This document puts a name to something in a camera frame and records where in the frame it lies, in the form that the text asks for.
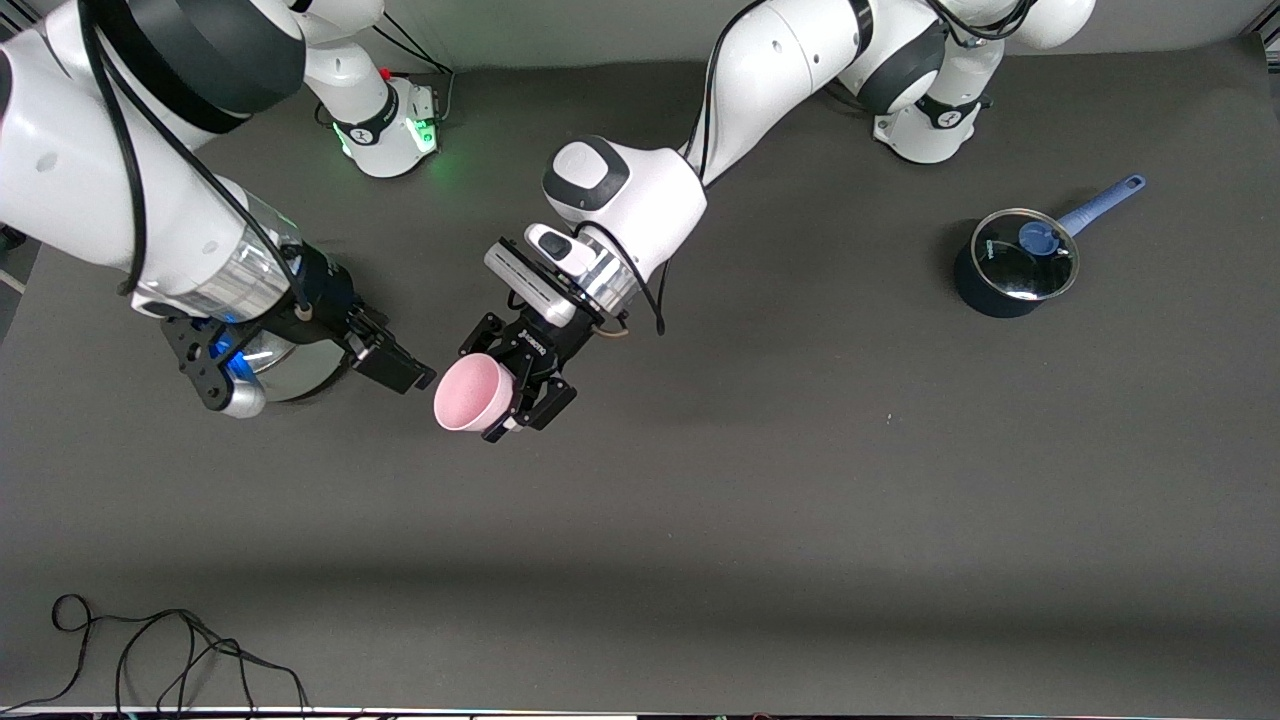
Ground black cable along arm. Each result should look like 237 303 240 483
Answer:
78 0 313 323
575 0 766 337

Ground glass lid with blue knob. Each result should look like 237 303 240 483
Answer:
972 208 1082 302

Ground black cable along right arm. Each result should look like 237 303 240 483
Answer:
78 0 313 323

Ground grey stock pot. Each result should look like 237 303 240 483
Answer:
235 335 353 404

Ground black right arm base cables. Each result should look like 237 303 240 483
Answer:
316 15 457 131

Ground pink cup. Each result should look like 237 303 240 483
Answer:
433 352 518 434

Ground glass lid with tan knob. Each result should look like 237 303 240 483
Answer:
232 335 301 379

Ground dark blue saucepan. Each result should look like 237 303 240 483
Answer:
952 175 1148 320

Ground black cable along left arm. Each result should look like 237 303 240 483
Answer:
575 0 766 337

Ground thin black loose cable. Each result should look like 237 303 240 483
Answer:
0 594 311 717

